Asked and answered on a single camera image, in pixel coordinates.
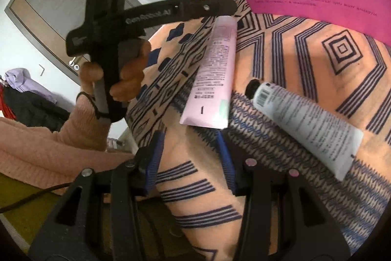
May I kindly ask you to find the person's pink sweater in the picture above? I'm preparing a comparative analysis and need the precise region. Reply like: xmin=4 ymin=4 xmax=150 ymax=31
xmin=0 ymin=117 xmax=138 ymax=198

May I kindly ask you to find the orange patterned blanket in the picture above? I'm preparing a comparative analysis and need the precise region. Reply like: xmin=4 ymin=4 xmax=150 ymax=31
xmin=127 ymin=0 xmax=391 ymax=261

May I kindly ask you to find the person's left hand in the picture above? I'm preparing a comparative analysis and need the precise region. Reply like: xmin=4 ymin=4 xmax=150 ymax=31
xmin=76 ymin=39 xmax=152 ymax=115

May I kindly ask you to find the pink tube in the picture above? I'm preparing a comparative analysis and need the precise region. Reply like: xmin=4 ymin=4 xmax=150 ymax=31
xmin=180 ymin=16 xmax=238 ymax=130

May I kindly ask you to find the white tube black cap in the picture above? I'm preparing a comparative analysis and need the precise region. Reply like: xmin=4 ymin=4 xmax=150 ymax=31
xmin=246 ymin=79 xmax=364 ymax=182

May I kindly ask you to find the black garment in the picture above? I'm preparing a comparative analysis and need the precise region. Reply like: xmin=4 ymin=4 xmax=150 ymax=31
xmin=6 ymin=86 xmax=71 ymax=132

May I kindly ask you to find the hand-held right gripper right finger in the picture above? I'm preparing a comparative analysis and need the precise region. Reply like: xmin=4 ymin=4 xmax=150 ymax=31
xmin=215 ymin=131 xmax=352 ymax=261

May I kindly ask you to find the red garment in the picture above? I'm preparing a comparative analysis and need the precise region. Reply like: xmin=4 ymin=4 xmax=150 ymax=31
xmin=0 ymin=84 xmax=16 ymax=121

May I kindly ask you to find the black cable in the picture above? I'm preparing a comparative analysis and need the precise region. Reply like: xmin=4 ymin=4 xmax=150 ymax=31
xmin=0 ymin=182 xmax=74 ymax=214

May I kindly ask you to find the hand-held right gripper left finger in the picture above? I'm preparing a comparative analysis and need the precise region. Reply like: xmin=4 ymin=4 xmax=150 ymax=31
xmin=27 ymin=130 xmax=166 ymax=261

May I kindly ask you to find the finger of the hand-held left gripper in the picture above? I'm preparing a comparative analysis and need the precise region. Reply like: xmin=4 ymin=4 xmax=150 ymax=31
xmin=174 ymin=0 xmax=238 ymax=19

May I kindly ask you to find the purple garment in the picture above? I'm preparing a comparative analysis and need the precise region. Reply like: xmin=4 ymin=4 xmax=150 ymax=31
xmin=5 ymin=67 xmax=57 ymax=104

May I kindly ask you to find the person's left forearm pink sleeve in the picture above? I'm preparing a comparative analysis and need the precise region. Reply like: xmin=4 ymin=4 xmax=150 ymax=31
xmin=53 ymin=92 xmax=123 ymax=155

